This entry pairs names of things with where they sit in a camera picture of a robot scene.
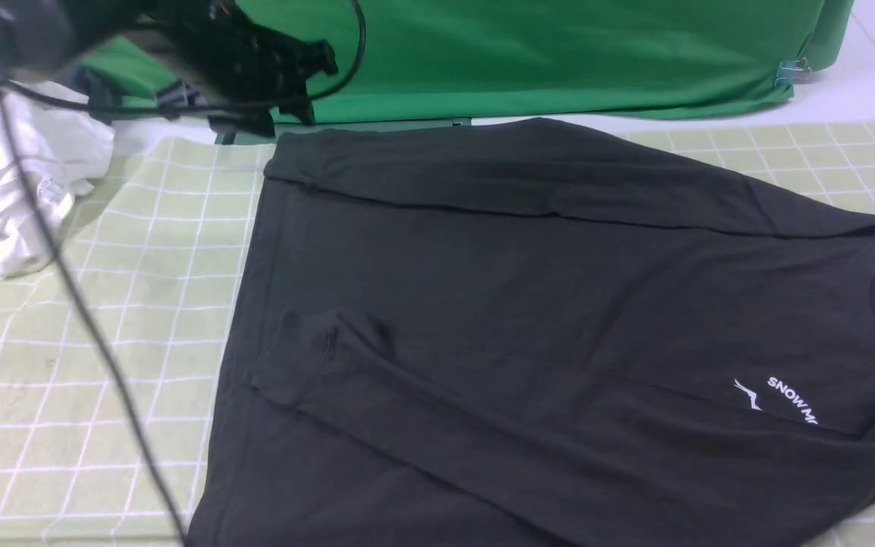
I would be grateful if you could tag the black gripper one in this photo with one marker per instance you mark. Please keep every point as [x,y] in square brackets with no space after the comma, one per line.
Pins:
[237,73]

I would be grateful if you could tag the dark gray garment behind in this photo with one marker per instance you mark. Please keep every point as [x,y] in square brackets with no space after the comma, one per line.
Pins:
[98,89]

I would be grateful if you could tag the green backdrop cloth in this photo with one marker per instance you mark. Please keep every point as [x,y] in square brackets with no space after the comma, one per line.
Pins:
[659,60]

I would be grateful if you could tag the crumpled white garment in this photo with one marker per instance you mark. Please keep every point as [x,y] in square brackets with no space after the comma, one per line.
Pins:
[62,152]

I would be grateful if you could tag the dark gray long-sleeve top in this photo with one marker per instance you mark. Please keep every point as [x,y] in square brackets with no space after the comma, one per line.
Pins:
[537,334]

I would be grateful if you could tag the teal binder clip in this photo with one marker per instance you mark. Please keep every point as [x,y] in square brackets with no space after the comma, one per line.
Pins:
[791,72]

